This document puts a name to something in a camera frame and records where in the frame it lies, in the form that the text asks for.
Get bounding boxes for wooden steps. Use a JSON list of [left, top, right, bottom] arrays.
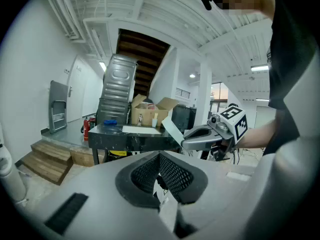
[[21, 140, 73, 186]]

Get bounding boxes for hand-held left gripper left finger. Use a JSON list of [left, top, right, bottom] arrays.
[[34, 151, 176, 240]]

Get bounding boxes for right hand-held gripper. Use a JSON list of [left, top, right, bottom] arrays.
[[181, 103, 249, 162]]

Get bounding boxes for white rectangular basin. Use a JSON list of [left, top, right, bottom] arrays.
[[122, 125, 163, 136]]

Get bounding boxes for brown wooden staircase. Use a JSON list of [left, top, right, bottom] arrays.
[[116, 28, 171, 99]]

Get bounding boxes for brown wooden block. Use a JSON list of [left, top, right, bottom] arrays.
[[70, 147, 106, 167]]

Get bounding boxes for grey folding step stool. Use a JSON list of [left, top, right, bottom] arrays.
[[48, 80, 69, 134]]

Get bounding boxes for black appliance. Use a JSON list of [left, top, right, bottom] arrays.
[[172, 104, 197, 135]]

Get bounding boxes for white toilet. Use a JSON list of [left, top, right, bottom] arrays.
[[0, 123, 27, 202]]

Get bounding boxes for grey washing machine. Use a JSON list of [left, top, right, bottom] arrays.
[[96, 97, 132, 126], [101, 53, 139, 102]]

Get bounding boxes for large cardboard box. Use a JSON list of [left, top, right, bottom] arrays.
[[131, 93, 180, 129]]

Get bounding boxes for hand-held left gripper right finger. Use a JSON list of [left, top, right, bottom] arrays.
[[159, 151, 257, 240]]

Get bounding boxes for white door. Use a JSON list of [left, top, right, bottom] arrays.
[[67, 56, 87, 124]]

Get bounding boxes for black marble table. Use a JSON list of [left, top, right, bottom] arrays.
[[87, 122, 186, 166]]

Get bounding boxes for yellow container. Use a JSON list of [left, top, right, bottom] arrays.
[[108, 150, 128, 158]]

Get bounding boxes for person's black shirt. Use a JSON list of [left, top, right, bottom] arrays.
[[267, 0, 320, 156]]

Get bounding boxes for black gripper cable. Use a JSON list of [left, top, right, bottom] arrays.
[[231, 145, 241, 165]]

